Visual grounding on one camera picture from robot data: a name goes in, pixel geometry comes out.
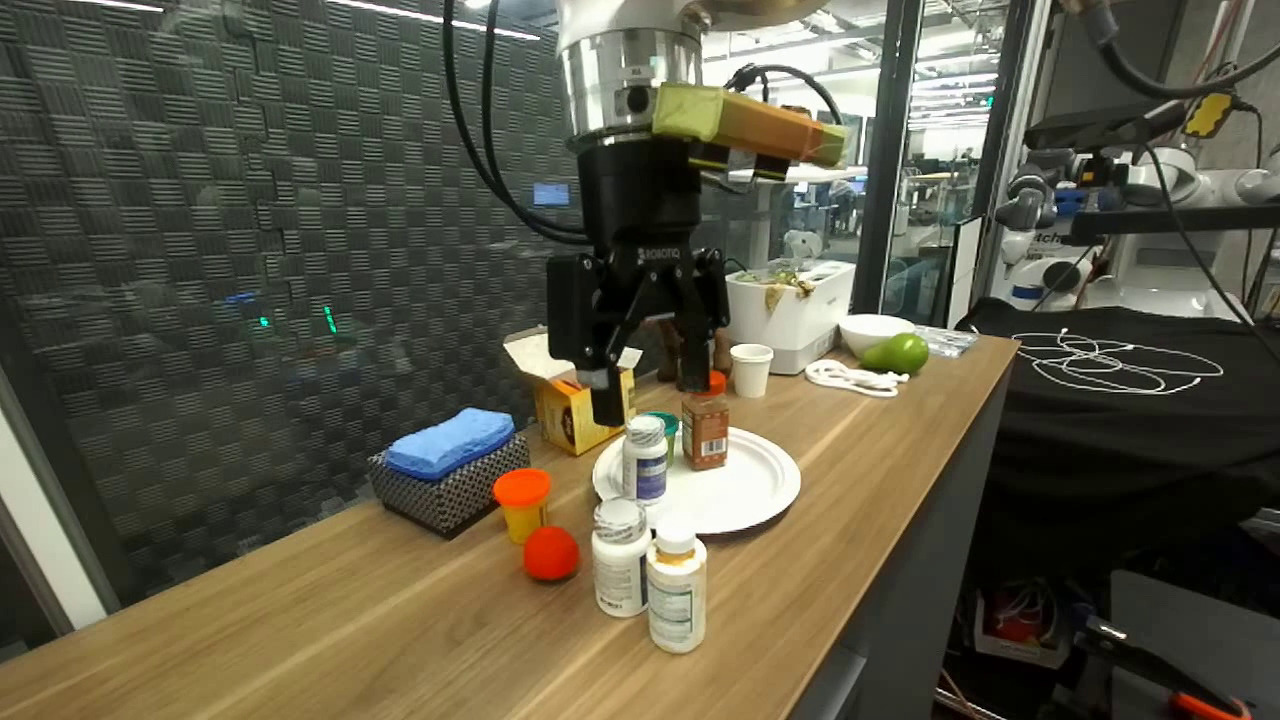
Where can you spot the white storage container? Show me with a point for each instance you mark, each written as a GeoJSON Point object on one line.
{"type": "Point", "coordinates": [800, 327]}

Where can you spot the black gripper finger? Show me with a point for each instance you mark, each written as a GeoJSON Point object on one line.
{"type": "Point", "coordinates": [705, 286]}
{"type": "Point", "coordinates": [587, 304]}

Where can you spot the brown spice jar red lid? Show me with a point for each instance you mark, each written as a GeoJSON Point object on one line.
{"type": "Point", "coordinates": [705, 433]}

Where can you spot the clear plastic bag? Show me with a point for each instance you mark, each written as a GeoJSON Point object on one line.
{"type": "Point", "coordinates": [948, 343]}

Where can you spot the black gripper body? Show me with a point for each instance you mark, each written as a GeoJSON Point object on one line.
{"type": "Point", "coordinates": [640, 195]}

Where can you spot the white paper cup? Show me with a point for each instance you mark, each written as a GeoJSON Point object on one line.
{"type": "Point", "coordinates": [751, 374]}

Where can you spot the grey woven basket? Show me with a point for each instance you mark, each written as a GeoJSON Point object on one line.
{"type": "Point", "coordinates": [445, 507]}

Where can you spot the black cloth cover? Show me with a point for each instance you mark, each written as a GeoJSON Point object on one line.
{"type": "Point", "coordinates": [1132, 453]}

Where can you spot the yellow tub orange lid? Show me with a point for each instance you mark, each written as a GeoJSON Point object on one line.
{"type": "Point", "coordinates": [520, 491]}

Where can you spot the small tub teal lid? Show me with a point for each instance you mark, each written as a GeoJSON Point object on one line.
{"type": "Point", "coordinates": [675, 426]}

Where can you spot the black monitor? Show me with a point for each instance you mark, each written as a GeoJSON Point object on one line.
{"type": "Point", "coordinates": [1107, 93]}

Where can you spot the white paper plate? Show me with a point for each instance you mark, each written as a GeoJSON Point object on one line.
{"type": "Point", "coordinates": [744, 485]}

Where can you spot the green round fruit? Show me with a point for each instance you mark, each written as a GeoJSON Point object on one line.
{"type": "Point", "coordinates": [905, 355]}

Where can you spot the red item under table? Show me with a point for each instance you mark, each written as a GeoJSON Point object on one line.
{"type": "Point", "coordinates": [1021, 617]}

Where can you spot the yellow tag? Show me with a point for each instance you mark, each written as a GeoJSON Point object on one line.
{"type": "Point", "coordinates": [1213, 108]}

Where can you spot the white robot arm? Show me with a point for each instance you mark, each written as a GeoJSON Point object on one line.
{"type": "Point", "coordinates": [620, 72]}

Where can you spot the blue lit display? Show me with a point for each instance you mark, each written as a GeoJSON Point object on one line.
{"type": "Point", "coordinates": [554, 195]}

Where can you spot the blue folded cloth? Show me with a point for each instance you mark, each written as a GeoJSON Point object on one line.
{"type": "Point", "coordinates": [445, 447]}

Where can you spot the yellow cardboard box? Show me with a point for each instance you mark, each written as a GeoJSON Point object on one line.
{"type": "Point", "coordinates": [567, 415]}

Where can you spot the dark metal post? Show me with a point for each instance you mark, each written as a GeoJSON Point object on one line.
{"type": "Point", "coordinates": [889, 203]}

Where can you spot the red-orange ball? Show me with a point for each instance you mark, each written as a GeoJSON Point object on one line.
{"type": "Point", "coordinates": [550, 557]}

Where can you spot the white purple-label pill bottle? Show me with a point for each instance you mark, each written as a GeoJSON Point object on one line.
{"type": "Point", "coordinates": [616, 567]}
{"type": "Point", "coordinates": [645, 473]}

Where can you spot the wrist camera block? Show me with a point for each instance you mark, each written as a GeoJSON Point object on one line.
{"type": "Point", "coordinates": [762, 124]}

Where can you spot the white lab equipment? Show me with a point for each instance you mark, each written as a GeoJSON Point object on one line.
{"type": "Point", "coordinates": [1180, 172]}

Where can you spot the white bowl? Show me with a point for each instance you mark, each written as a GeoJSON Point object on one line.
{"type": "Point", "coordinates": [871, 331]}

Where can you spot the white stained-lid pill bottle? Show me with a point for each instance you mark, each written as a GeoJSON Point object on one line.
{"type": "Point", "coordinates": [675, 602]}

